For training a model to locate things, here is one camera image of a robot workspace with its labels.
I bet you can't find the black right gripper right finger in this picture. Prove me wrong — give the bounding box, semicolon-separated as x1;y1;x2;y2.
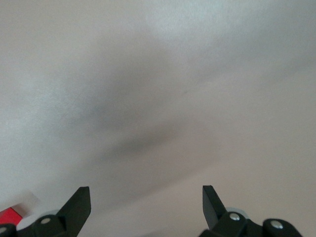
198;185;303;237

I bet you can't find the red cube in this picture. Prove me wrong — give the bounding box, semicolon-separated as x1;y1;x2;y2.
0;207;23;227

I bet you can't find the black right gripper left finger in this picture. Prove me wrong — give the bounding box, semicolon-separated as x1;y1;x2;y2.
0;186;91;237

